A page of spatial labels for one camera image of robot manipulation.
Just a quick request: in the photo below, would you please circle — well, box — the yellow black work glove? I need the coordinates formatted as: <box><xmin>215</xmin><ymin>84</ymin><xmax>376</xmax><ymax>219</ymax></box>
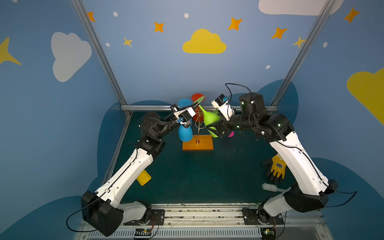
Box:
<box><xmin>262</xmin><ymin>154</ymin><xmax>287</xmax><ymax>183</ymax></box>

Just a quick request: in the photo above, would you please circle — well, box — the wooden base wire glass rack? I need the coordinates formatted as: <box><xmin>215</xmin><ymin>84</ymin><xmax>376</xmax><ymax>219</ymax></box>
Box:
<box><xmin>183</xmin><ymin>108</ymin><xmax>214</xmax><ymax>151</ymax></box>

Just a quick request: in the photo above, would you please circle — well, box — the white cleaning brush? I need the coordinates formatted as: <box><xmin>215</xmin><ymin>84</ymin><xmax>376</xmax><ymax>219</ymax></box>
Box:
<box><xmin>262</xmin><ymin>183</ymin><xmax>291</xmax><ymax>193</ymax></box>

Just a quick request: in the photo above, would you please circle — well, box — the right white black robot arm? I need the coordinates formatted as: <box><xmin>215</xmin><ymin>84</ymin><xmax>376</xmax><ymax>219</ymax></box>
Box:
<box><xmin>204</xmin><ymin>93</ymin><xmax>338</xmax><ymax>224</ymax></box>

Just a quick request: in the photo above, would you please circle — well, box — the blue wine glass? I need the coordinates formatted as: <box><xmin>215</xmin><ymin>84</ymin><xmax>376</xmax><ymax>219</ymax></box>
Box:
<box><xmin>177</xmin><ymin>99</ymin><xmax>192</xmax><ymax>108</ymax></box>
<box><xmin>178</xmin><ymin>125</ymin><xmax>193</xmax><ymax>142</ymax></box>

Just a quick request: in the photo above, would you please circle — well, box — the red wine glass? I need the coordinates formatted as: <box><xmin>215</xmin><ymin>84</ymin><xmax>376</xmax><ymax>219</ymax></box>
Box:
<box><xmin>191</xmin><ymin>92</ymin><xmax>207</xmax><ymax>123</ymax></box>

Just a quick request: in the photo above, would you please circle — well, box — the right small circuit board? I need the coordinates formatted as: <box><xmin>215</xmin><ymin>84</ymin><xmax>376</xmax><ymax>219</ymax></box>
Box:
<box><xmin>261</xmin><ymin>228</ymin><xmax>277</xmax><ymax>240</ymax></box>

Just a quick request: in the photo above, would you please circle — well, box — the front blue wine glass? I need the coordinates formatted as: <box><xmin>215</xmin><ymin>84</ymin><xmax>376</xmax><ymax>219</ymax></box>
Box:
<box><xmin>178</xmin><ymin>125</ymin><xmax>193</xmax><ymax>142</ymax></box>

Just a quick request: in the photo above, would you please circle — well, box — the back aluminium crossbar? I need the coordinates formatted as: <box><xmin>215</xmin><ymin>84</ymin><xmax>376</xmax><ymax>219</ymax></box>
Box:
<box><xmin>121</xmin><ymin>105</ymin><xmax>278</xmax><ymax>112</ymax></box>

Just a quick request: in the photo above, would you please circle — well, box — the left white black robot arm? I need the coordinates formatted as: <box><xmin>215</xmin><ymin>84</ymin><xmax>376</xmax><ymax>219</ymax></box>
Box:
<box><xmin>81</xmin><ymin>108</ymin><xmax>194</xmax><ymax>237</ymax></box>

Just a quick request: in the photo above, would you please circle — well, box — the aluminium frame post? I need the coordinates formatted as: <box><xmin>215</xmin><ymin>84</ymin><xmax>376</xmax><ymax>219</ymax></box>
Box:
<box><xmin>267</xmin><ymin>0</ymin><xmax>336</xmax><ymax>114</ymax></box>
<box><xmin>71</xmin><ymin>0</ymin><xmax>127</xmax><ymax>107</ymax></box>

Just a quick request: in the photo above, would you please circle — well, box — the pink wine glass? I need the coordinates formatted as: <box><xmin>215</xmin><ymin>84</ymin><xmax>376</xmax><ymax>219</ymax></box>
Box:
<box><xmin>228</xmin><ymin>131</ymin><xmax>235</xmax><ymax>138</ymax></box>

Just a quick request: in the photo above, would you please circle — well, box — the left aluminium frame post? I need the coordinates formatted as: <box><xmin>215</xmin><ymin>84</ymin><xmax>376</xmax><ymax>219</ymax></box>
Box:
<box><xmin>71</xmin><ymin>0</ymin><xmax>127</xmax><ymax>107</ymax></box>

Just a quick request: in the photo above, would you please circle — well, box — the left small circuit board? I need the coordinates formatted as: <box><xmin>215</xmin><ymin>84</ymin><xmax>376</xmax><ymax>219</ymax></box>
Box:
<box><xmin>134</xmin><ymin>229</ymin><xmax>153</xmax><ymax>240</ymax></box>

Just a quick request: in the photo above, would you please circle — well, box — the aluminium rail base frame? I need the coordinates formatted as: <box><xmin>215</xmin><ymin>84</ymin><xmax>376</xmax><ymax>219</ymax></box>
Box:
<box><xmin>73</xmin><ymin>203</ymin><xmax>334</xmax><ymax>240</ymax></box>

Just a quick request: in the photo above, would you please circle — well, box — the back blue wine glass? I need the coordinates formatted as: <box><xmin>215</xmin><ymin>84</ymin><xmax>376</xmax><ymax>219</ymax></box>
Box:
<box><xmin>177</xmin><ymin>99</ymin><xmax>192</xmax><ymax>108</ymax></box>

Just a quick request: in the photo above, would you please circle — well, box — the green wine glass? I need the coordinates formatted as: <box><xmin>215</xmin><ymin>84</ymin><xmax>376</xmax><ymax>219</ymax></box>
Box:
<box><xmin>192</xmin><ymin>95</ymin><xmax>221</xmax><ymax>127</ymax></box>
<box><xmin>205</xmin><ymin>110</ymin><xmax>221</xmax><ymax>138</ymax></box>

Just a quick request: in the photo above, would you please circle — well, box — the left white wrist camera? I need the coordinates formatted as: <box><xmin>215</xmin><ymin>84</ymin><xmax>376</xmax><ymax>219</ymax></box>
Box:
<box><xmin>171</xmin><ymin>105</ymin><xmax>196</xmax><ymax>124</ymax></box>

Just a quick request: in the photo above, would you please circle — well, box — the small circuit board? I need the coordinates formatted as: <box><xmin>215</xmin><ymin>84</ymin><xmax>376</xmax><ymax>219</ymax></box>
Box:
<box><xmin>134</xmin><ymin>229</ymin><xmax>153</xmax><ymax>240</ymax></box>
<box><xmin>261</xmin><ymin>228</ymin><xmax>277</xmax><ymax>240</ymax></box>

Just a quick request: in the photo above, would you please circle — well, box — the right aluminium frame post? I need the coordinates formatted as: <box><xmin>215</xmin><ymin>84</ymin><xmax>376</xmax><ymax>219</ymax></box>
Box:
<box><xmin>267</xmin><ymin>0</ymin><xmax>336</xmax><ymax>114</ymax></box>

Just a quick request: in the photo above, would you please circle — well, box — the yellow toy shovel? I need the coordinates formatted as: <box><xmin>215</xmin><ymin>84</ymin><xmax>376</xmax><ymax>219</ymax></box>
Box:
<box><xmin>137</xmin><ymin>170</ymin><xmax>152</xmax><ymax>186</ymax></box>

